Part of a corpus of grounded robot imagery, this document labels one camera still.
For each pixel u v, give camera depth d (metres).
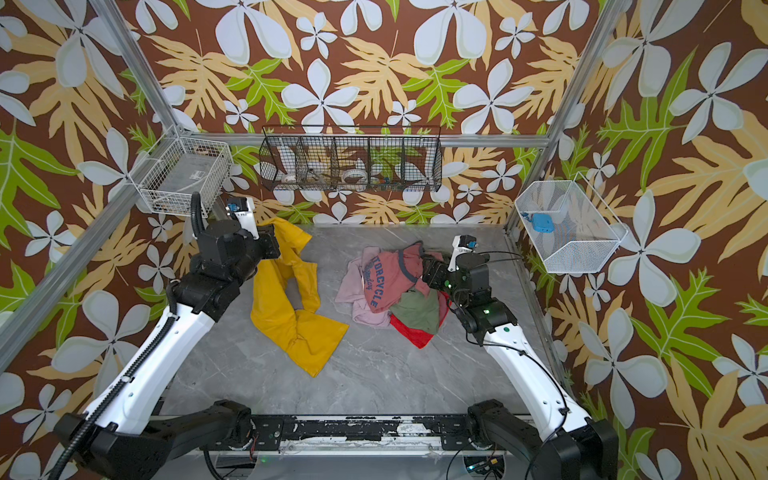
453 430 0.75
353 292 0.99
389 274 0.94
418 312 0.90
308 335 0.91
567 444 0.37
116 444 0.36
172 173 0.85
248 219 0.60
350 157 0.97
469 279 0.55
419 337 0.91
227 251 0.50
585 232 0.78
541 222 0.86
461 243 0.68
